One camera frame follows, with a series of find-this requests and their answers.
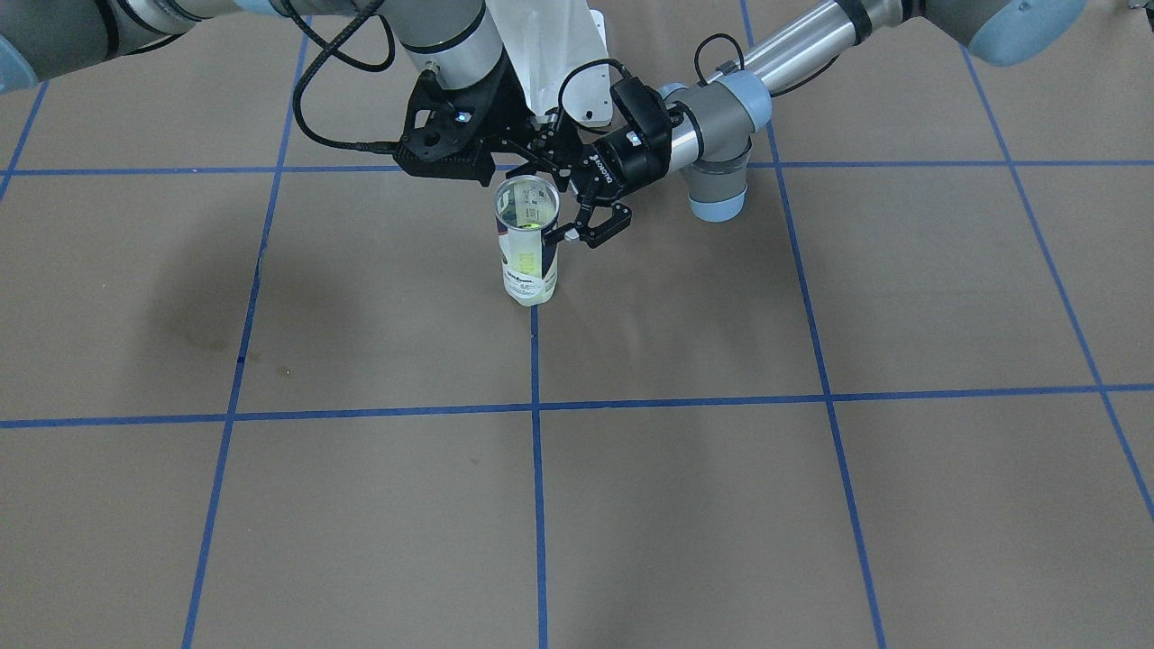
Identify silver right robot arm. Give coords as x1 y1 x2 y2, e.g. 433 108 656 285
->
3 1 631 247

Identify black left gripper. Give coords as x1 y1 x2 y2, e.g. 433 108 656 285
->
544 126 673 248

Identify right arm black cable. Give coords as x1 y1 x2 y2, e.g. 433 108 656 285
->
279 0 402 152

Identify brown paper table cover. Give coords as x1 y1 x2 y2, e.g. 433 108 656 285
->
1 1 1153 648

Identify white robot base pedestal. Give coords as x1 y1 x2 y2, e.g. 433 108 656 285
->
486 1 613 128

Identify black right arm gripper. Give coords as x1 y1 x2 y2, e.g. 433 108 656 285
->
451 59 582 192

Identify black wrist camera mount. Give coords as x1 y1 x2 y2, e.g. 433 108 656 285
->
609 77 673 149

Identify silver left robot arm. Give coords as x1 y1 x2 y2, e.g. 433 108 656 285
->
512 1 1085 238

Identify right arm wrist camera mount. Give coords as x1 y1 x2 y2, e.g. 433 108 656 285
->
392 69 495 187

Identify white blue tennis ball can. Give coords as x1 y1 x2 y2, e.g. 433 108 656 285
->
494 176 560 306

